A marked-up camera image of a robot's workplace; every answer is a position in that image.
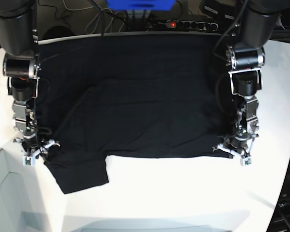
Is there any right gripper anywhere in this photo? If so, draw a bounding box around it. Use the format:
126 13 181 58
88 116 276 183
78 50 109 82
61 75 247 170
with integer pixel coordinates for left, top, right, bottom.
13 132 60 164

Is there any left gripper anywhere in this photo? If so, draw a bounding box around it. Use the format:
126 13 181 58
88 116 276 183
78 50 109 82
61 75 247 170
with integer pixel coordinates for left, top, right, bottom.
212 134 259 159

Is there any black T-shirt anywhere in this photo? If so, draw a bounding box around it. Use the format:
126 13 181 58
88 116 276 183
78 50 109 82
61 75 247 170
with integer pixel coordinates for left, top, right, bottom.
37 34 232 194

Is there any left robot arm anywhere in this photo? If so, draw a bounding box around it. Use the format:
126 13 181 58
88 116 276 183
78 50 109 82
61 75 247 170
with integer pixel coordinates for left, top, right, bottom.
212 0 290 166

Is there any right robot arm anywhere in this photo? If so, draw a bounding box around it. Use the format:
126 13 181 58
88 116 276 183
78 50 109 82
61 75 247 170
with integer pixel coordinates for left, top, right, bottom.
0 0 57 166

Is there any black power strip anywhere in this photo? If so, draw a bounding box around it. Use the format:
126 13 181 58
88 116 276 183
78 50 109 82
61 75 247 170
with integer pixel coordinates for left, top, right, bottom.
157 21 219 32

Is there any blue plastic box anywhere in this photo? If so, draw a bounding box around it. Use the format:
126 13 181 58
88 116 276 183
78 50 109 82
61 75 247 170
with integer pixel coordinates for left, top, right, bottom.
106 0 176 11

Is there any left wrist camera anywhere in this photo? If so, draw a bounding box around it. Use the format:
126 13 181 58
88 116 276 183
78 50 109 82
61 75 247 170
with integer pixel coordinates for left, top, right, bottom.
240 156 251 167

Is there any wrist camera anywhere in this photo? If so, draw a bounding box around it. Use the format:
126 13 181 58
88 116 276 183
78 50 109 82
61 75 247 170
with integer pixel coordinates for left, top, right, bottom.
240 156 251 167
23 156 36 167

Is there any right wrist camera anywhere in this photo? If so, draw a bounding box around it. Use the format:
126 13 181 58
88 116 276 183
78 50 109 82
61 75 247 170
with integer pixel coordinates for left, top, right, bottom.
23 156 36 167

